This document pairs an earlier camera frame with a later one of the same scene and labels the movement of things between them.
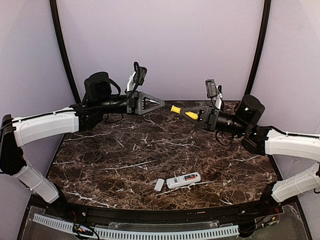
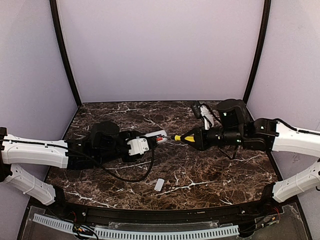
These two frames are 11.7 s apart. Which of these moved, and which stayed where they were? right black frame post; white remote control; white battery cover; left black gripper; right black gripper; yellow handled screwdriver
Moved: left black gripper; white remote control; yellow handled screwdriver; right black gripper
Stayed: right black frame post; white battery cover
